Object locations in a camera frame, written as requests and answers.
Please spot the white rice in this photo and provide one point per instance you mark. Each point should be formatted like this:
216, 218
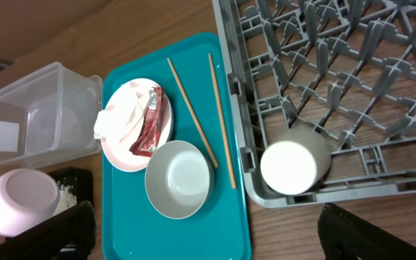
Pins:
67, 198

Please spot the large white plate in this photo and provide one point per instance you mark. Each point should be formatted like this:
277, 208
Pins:
118, 154

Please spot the small white cup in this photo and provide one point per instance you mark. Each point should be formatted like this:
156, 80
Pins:
296, 161

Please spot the right wooden chopstick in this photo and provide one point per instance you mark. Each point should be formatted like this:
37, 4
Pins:
222, 123

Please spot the red sauce packet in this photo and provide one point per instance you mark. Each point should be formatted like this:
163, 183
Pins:
149, 136

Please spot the teal serving tray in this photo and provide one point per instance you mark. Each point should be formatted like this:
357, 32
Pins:
131, 227

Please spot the grey bowl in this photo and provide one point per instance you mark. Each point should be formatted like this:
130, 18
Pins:
178, 180

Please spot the black tray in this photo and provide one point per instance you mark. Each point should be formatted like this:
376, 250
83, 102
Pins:
80, 179

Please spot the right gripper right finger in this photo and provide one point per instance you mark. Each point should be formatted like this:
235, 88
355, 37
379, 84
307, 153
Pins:
344, 235

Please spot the clear plastic bin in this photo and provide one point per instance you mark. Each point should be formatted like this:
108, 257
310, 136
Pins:
47, 117

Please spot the white napkin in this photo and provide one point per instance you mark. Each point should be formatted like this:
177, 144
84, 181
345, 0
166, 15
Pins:
122, 114

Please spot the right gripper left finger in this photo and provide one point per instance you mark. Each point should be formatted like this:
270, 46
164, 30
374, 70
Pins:
76, 225

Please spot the grey dish rack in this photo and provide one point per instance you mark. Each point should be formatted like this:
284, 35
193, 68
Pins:
345, 69

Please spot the left wooden chopstick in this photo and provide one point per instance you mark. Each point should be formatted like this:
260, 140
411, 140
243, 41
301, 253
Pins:
192, 113

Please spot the wooden chopstick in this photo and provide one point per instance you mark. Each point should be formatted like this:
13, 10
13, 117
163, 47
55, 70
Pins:
192, 113
222, 123

